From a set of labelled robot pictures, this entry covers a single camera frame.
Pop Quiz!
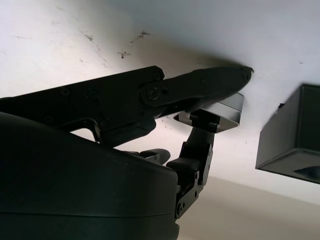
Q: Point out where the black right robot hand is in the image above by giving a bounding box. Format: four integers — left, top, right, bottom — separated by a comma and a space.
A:
0, 65, 254, 240

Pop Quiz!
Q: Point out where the small silver depth camera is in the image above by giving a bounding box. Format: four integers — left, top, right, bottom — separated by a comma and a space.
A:
172, 92, 245, 133

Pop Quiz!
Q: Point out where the black camera box base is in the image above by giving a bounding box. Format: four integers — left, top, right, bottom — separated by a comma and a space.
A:
254, 83, 320, 186

